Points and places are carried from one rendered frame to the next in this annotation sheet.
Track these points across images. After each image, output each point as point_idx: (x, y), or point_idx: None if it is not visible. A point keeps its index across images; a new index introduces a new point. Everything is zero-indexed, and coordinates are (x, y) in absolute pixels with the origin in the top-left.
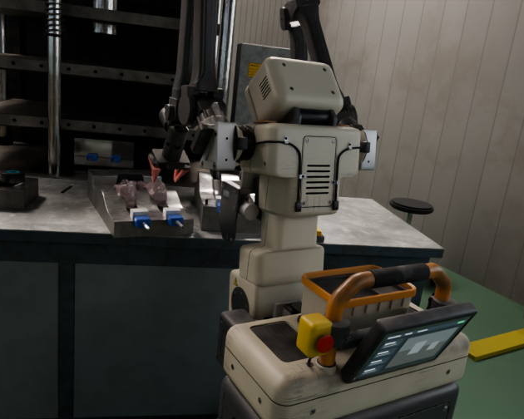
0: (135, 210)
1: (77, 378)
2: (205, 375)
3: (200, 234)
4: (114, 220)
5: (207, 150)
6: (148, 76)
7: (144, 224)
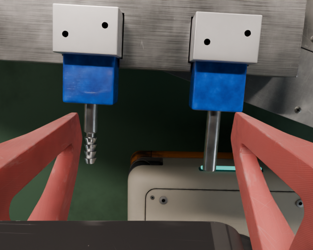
0: (64, 38)
1: None
2: None
3: (298, 83)
4: None
5: None
6: None
7: (84, 130)
